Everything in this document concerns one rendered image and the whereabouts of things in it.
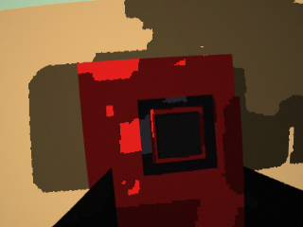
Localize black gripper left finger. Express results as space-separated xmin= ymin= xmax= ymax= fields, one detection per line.
xmin=53 ymin=167 xmax=118 ymax=227

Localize tan rectangular panel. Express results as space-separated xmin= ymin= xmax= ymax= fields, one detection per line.
xmin=0 ymin=0 xmax=303 ymax=227

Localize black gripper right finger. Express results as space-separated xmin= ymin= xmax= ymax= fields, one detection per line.
xmin=243 ymin=166 xmax=303 ymax=227

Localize red rectangular block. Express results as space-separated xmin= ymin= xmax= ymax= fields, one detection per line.
xmin=77 ymin=54 xmax=245 ymax=227

